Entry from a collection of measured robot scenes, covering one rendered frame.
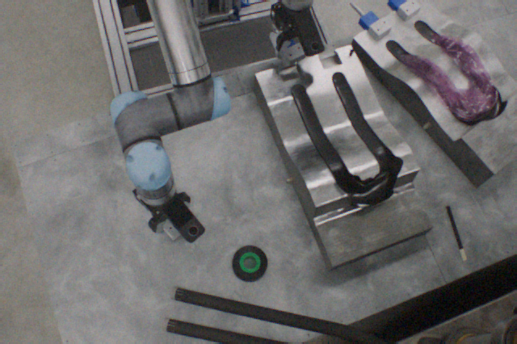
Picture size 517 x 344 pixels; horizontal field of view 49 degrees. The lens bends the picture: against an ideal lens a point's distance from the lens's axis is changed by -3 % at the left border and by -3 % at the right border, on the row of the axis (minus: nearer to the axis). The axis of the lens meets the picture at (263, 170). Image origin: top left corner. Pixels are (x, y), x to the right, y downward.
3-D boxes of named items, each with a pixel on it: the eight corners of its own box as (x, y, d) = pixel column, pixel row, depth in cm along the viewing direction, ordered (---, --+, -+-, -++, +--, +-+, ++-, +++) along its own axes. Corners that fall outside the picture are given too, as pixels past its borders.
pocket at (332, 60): (314, 62, 148) (316, 54, 145) (333, 56, 149) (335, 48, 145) (321, 77, 147) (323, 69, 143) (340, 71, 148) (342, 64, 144)
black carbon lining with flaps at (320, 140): (286, 90, 143) (289, 72, 134) (345, 73, 146) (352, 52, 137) (342, 220, 133) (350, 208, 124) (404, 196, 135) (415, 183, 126)
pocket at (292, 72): (275, 74, 146) (276, 66, 143) (294, 68, 147) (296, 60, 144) (282, 89, 145) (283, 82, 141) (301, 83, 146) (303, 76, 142)
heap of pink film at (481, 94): (393, 61, 149) (401, 45, 141) (439, 28, 153) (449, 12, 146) (461, 136, 143) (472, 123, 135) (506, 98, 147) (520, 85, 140)
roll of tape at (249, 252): (240, 287, 133) (240, 285, 130) (227, 255, 135) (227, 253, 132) (271, 274, 135) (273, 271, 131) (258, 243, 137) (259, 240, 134)
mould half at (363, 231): (253, 90, 150) (255, 64, 138) (344, 62, 155) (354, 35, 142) (328, 271, 135) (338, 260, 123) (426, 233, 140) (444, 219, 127)
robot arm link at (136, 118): (165, 96, 115) (182, 144, 112) (111, 114, 113) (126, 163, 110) (161, 77, 108) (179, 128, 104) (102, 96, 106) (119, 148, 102)
